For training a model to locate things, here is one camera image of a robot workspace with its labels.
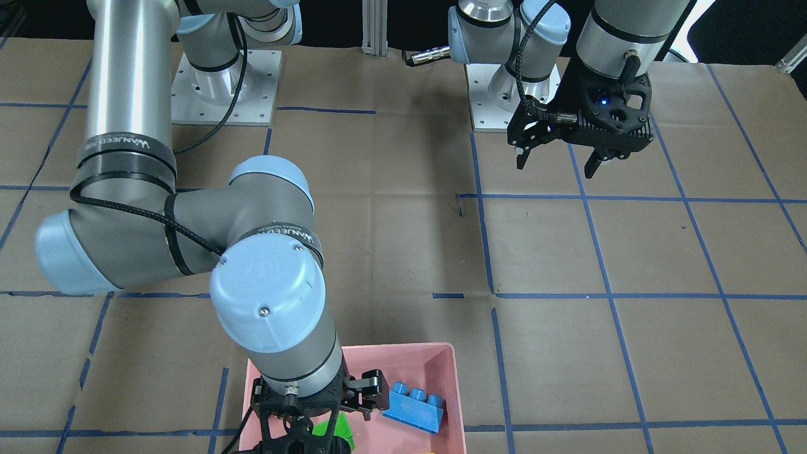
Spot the blue toy block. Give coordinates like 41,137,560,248
381,380,444,436

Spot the aluminium frame post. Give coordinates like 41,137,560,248
361,0,388,59

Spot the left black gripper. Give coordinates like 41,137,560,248
507,58,654,179

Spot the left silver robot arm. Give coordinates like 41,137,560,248
448,1,688,178

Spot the green toy block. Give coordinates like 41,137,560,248
312,412,356,453

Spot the metal cylinder connector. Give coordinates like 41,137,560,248
401,45,451,68

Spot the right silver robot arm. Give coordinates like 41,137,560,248
35,1,389,453

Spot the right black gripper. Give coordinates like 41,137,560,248
252,366,390,453

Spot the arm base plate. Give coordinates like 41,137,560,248
171,50,282,127
464,63,562,133

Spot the pink plastic box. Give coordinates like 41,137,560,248
238,342,467,454

